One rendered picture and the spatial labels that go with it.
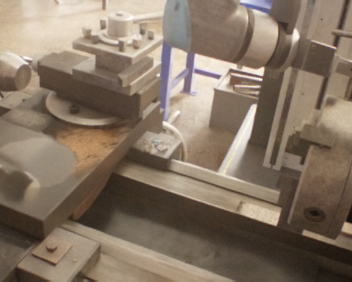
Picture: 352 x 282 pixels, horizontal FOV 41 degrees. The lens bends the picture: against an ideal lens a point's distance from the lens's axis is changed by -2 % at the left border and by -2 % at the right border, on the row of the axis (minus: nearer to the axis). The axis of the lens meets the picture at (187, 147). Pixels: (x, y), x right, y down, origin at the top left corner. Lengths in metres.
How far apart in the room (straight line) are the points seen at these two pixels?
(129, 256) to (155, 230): 0.25
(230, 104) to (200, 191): 1.85
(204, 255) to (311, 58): 0.60
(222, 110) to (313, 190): 2.27
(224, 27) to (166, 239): 0.65
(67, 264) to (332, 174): 0.51
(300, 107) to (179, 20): 1.48
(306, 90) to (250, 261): 1.07
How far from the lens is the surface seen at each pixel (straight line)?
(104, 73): 1.18
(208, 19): 0.71
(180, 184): 1.20
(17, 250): 0.98
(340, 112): 0.83
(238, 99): 2.98
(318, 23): 2.00
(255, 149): 2.36
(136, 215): 1.27
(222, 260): 1.18
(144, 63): 1.19
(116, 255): 1.01
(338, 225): 0.83
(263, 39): 0.74
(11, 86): 1.10
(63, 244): 0.97
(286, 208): 0.93
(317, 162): 0.79
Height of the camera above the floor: 1.57
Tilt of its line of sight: 33 degrees down
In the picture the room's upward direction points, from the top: 7 degrees clockwise
